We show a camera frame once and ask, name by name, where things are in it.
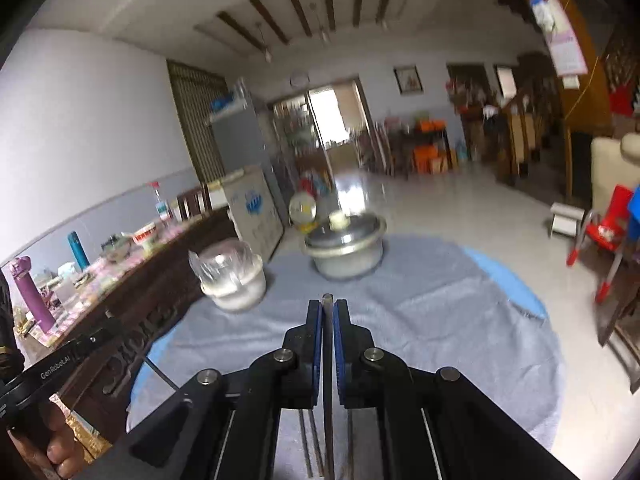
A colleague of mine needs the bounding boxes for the brown wooden door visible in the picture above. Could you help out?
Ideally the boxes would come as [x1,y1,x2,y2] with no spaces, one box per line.
[166,59,229,187]

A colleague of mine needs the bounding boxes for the cream armchair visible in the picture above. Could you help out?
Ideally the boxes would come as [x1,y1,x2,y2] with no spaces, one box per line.
[590,132,640,252]

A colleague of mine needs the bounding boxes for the yellow patterned bag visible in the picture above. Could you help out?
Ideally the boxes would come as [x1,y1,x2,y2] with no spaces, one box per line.
[54,399,113,457]

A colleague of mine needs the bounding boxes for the shelf of bottles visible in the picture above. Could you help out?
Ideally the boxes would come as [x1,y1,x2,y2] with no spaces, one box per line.
[272,96,322,162]

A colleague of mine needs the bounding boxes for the dark wooden chair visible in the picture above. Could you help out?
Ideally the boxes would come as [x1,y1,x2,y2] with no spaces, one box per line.
[596,240,640,393]

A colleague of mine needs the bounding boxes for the metal chopstick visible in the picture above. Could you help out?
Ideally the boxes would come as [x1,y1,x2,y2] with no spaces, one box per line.
[346,409,355,478]
[144,356,179,391]
[313,409,324,477]
[299,409,314,479]

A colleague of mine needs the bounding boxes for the framed wall picture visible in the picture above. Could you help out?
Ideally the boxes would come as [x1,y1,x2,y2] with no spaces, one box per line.
[393,65,424,95]

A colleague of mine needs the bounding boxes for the clear plastic bag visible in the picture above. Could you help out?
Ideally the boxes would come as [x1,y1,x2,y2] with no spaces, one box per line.
[188,240,262,288]

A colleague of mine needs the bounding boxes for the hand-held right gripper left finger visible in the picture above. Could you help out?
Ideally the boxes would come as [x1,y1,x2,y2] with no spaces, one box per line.
[65,300,324,480]

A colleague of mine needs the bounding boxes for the grey metal utensil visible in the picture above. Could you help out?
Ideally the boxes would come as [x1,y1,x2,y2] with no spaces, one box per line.
[322,293,335,478]

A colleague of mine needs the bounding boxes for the red-capped plastic water bottle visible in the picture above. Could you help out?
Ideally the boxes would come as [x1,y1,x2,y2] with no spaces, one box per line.
[151,182,171,224]

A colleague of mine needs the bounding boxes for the purple drinking bottle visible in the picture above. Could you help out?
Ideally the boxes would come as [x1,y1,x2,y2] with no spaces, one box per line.
[9,256,57,334]

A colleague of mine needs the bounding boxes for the grey cloth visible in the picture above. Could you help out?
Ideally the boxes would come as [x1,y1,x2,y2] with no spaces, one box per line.
[126,232,568,480]

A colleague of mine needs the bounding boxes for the aluminium pot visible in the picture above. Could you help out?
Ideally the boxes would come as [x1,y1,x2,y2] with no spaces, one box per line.
[310,237,386,281]

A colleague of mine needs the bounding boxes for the blue cloth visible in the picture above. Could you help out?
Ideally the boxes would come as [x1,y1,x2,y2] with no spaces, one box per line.
[127,247,549,431]

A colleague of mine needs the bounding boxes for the red plastic chair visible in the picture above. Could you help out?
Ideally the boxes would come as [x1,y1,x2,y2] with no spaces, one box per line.
[566,184,637,304]

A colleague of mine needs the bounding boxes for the wooden chair back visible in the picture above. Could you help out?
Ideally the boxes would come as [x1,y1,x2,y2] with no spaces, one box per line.
[177,185,211,221]

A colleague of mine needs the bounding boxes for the grey refrigerator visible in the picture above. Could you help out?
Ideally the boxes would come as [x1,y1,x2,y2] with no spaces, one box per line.
[207,97,282,196]

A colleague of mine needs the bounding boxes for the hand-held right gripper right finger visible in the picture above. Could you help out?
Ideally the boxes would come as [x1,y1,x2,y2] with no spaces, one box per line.
[332,299,581,480]

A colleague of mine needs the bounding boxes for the white chest freezer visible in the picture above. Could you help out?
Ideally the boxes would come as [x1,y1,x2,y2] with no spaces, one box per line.
[207,165,286,261]

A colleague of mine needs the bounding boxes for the person's left hand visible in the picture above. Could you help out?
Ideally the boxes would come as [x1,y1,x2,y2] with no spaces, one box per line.
[7,400,103,480]

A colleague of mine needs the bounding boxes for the pink checked tablecloth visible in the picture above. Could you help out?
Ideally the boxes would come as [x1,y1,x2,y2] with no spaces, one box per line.
[20,220,203,348]

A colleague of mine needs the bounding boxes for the aluminium pot lid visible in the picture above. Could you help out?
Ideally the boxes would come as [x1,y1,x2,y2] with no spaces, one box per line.
[304,212,389,259]

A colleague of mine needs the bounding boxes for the red and white bowl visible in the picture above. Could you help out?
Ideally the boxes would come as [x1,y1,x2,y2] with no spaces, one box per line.
[132,223,162,252]

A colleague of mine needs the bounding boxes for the bowl with glass lid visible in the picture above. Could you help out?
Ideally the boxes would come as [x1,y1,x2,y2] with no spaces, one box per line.
[101,234,134,264]

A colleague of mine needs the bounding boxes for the pink wall calendar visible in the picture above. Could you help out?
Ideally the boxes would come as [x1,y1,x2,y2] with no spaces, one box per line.
[529,0,589,79]

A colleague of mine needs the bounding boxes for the clear plastic cup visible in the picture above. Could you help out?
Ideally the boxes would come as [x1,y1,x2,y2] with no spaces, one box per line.
[57,271,84,307]

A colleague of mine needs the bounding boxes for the carved wooden sideboard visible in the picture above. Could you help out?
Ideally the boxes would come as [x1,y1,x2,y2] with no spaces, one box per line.
[15,207,240,443]

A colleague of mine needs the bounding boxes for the orange boxes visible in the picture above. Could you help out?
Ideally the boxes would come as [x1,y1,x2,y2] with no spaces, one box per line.
[412,119,452,174]

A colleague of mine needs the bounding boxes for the round white yellow fan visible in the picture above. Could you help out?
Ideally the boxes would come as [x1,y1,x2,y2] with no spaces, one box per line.
[288,192,319,226]

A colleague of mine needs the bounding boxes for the white ceramic bowl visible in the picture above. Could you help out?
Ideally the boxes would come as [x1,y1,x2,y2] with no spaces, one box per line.
[200,255,268,314]

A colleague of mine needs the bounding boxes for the small white stool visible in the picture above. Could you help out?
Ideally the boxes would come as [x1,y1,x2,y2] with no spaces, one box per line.
[548,202,587,239]

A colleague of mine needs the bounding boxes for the blue thermos flask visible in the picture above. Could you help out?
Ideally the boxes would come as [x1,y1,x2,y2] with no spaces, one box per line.
[67,231,91,270]

